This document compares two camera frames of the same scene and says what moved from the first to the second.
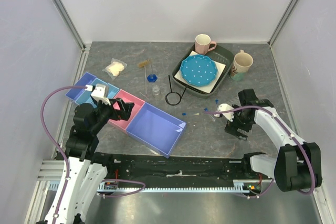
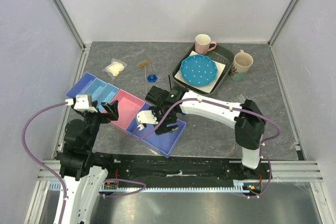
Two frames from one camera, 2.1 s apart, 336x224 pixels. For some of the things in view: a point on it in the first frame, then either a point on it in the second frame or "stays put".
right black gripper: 231,127 -> 163,128
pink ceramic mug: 202,43 stays put
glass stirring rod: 145,78 stays put
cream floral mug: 241,63 stays put
